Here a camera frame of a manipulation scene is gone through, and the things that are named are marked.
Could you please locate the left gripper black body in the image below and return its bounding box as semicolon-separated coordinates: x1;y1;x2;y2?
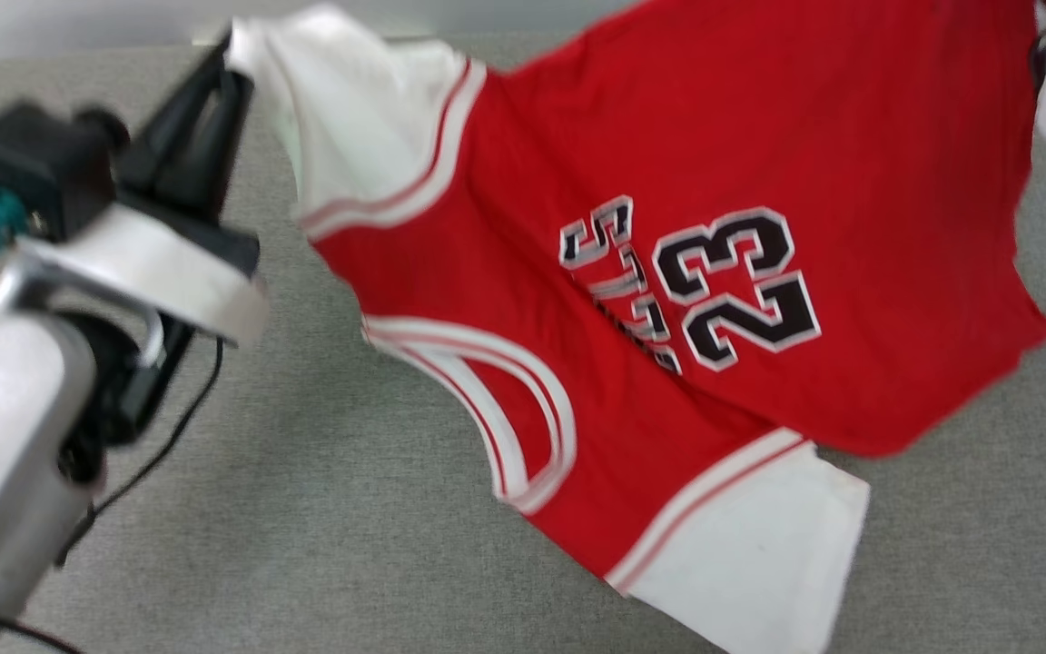
0;100;262;275

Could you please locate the red and white basketball jersey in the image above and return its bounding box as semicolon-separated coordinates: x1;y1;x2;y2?
228;0;1046;654

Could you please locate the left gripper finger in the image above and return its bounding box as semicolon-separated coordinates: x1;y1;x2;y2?
185;71;257;230
117;32;235;203

